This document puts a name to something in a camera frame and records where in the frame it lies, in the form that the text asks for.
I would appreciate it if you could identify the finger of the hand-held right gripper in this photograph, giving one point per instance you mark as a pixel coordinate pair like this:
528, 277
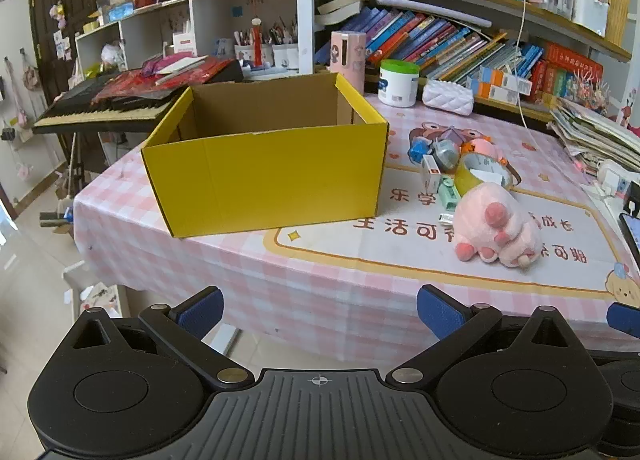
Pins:
625, 320

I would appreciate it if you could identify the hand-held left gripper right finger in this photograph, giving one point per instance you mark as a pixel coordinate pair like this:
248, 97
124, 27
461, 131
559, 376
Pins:
440, 312

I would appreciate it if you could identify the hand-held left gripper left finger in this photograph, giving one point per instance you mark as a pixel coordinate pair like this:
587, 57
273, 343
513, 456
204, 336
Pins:
200, 312

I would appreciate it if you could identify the pink plush paw toy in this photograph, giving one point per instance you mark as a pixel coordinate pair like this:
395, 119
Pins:
480, 220

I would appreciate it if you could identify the mint green correction tape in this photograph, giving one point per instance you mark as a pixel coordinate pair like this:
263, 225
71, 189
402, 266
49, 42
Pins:
448, 197

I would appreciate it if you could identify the brown packing tape roll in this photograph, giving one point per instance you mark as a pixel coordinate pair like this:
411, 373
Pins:
464, 181

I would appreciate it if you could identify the yellow cardboard box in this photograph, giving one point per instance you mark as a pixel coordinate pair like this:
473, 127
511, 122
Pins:
275, 175

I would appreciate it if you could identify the smartphone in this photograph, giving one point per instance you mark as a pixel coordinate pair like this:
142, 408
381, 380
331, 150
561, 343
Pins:
631, 235

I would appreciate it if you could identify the small white eraser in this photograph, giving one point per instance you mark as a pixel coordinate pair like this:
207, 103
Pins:
445, 218

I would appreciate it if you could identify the small white orange box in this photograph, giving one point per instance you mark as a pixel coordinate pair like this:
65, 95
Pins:
430, 175

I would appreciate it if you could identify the white charging dock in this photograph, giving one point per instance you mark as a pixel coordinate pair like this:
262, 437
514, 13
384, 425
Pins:
612, 177

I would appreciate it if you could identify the small blue toy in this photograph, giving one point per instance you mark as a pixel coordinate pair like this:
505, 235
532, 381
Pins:
417, 151

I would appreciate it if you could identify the orange pink toy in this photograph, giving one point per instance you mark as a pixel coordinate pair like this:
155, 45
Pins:
481, 147

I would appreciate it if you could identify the stack of papers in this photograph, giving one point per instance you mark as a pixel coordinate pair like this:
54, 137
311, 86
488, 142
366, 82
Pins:
595, 132

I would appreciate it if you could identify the black keyboard stand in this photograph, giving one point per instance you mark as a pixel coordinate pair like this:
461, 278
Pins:
80, 155

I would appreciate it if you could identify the white quilted pouch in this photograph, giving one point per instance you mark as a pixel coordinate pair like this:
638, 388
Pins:
447, 96

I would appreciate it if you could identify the white jar green lid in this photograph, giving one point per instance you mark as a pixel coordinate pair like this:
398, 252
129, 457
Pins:
397, 85

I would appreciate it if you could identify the black electronic keyboard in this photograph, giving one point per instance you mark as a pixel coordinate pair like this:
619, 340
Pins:
75, 115

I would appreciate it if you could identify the pile of small orange boxes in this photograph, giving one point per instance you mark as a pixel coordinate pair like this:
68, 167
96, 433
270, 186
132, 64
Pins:
500, 85

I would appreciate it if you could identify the white notebook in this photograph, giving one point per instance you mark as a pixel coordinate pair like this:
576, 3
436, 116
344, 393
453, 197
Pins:
180, 67

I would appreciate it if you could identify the red boxed book set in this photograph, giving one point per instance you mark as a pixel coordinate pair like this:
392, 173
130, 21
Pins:
565, 70

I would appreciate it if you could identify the white pen cup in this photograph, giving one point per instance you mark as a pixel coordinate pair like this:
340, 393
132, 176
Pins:
244, 54
279, 56
292, 57

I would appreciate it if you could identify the row of colourful books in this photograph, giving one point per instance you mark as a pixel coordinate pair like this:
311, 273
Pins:
435, 45

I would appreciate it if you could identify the white red-striped box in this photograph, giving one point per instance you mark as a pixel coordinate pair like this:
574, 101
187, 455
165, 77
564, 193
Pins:
185, 45

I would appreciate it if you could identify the pink cylinder appliance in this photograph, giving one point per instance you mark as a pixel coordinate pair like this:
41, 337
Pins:
347, 60

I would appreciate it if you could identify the white plastic bag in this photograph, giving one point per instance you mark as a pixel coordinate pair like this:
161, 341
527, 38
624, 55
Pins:
112, 54

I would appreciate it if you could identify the red hanging tassel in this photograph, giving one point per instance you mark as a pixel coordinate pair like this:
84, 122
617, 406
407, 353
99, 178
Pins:
257, 42

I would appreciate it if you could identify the pink hanging bag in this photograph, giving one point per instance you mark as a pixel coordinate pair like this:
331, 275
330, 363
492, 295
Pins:
31, 75

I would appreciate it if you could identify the white shelf unit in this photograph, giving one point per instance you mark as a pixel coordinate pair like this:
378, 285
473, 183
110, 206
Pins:
215, 10

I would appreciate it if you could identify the pale rolled poster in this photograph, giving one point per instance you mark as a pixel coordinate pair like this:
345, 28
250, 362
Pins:
425, 7

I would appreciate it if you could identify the white stationery organizer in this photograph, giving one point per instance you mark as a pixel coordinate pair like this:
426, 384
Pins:
590, 15

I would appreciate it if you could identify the blue tissue pack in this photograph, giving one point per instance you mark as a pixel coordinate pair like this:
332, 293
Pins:
120, 12

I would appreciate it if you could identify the wooden bookshelf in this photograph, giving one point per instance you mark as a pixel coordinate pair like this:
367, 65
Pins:
500, 7

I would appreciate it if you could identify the thick beige book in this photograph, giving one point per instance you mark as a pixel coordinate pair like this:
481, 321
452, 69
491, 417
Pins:
345, 5

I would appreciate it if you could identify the dark wooden door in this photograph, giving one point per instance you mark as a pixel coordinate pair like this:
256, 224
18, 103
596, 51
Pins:
65, 15

